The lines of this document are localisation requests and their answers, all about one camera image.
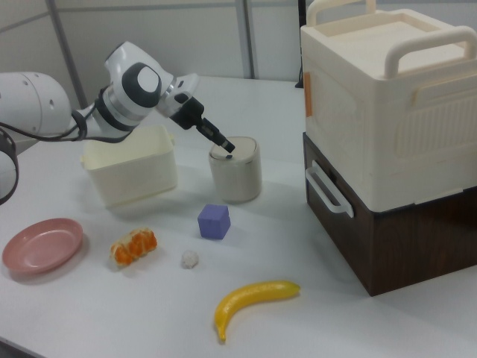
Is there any black camera stand pole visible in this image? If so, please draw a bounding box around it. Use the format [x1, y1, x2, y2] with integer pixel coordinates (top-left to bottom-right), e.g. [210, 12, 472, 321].
[296, 0, 307, 90]

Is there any cream plastic storage bin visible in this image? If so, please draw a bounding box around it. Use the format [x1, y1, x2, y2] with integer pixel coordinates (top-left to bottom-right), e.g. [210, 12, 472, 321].
[80, 125, 178, 209]

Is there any purple foam cube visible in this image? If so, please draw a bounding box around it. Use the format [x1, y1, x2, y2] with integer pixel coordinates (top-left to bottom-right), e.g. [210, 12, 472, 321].
[197, 203, 232, 242]

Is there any yellow toy banana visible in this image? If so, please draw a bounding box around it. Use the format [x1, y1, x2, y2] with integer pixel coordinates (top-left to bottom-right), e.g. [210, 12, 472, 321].
[213, 280, 301, 343]

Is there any white drawer handle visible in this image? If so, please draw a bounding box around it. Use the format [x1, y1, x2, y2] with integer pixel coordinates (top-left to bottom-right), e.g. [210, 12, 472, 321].
[304, 160, 355, 218]

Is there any cream plastic box with handles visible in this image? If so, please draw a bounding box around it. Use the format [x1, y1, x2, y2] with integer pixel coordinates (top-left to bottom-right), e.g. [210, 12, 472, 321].
[300, 0, 477, 212]

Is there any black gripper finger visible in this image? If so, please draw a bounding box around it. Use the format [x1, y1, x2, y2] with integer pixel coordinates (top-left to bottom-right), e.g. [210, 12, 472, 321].
[193, 121, 234, 154]
[197, 116, 236, 150]

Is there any pink plastic plate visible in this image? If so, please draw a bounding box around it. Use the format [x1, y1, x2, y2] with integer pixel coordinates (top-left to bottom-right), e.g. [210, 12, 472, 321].
[1, 218, 84, 277]

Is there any crumpled white paper ball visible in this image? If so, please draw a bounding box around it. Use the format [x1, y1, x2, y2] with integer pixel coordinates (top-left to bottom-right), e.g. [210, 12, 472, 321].
[180, 249, 200, 269]

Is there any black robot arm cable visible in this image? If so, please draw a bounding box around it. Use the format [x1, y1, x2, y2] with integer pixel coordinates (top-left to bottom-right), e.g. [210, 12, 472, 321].
[0, 87, 127, 143]

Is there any cream push-lid trash can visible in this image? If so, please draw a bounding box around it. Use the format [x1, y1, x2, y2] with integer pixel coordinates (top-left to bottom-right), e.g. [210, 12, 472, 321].
[207, 136, 262, 204]

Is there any dark brown drawer box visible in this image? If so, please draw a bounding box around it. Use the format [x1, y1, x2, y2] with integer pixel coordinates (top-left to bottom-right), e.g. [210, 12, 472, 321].
[302, 132, 477, 298]

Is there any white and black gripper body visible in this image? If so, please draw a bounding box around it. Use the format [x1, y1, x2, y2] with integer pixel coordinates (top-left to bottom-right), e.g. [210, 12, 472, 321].
[158, 73, 206, 131]

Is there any orange toy bread piece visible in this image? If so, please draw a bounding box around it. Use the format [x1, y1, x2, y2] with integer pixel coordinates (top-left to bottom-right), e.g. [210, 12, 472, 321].
[109, 227, 158, 269]

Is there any orange tape strip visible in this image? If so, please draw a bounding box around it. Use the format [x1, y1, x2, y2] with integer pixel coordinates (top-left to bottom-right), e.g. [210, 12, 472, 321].
[303, 72, 315, 119]

